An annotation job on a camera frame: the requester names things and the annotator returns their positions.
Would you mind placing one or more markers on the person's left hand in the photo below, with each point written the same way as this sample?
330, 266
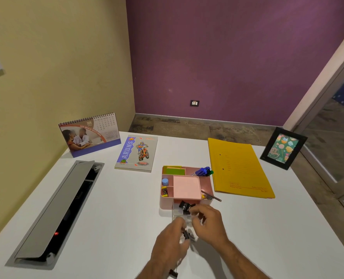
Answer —
167, 244

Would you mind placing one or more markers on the motorbike print notebook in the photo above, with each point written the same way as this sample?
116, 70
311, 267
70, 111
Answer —
136, 153

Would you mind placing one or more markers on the black wall socket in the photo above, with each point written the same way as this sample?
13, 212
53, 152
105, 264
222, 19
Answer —
194, 103

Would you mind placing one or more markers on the clear plastic drawer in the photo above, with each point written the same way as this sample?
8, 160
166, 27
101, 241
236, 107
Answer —
178, 217

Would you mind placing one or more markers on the pile of black binder clips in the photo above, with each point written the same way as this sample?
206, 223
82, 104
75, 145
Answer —
186, 206

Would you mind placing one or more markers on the dark pencil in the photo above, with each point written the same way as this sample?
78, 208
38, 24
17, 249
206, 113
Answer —
211, 196

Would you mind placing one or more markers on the person's left thumb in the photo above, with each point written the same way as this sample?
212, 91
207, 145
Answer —
185, 246

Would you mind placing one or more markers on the spiral desk calendar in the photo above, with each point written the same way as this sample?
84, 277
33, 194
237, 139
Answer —
89, 136

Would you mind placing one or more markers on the person's right forearm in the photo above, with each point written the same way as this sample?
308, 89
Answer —
241, 264

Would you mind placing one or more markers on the person's right thumb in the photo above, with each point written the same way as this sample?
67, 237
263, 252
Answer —
198, 230

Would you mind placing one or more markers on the glass door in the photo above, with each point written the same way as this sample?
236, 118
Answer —
332, 136

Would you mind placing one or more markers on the yellow sticky note pad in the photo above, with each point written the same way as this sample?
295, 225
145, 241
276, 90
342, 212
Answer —
172, 166

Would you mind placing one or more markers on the pink desk organizer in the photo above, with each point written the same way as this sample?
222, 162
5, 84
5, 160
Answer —
167, 203

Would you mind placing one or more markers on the yellow file folder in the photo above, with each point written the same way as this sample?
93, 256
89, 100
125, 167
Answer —
238, 168

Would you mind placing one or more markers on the pink sticky note pad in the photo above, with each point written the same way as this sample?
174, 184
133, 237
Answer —
187, 187

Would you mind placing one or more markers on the small blue round container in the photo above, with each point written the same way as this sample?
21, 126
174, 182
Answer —
165, 181

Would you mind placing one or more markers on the black picture frame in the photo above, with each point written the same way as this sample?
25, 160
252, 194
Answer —
284, 148

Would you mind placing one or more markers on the person's right hand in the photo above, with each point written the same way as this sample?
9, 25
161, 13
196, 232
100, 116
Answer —
214, 229

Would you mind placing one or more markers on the black binder clip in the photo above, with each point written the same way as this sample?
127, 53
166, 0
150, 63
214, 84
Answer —
174, 273
186, 235

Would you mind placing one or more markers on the blue marker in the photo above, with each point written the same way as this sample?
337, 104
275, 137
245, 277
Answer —
202, 170

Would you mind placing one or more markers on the person's left forearm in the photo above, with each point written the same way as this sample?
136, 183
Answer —
156, 270

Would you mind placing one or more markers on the green sticky note pad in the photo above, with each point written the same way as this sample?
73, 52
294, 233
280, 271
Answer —
175, 171

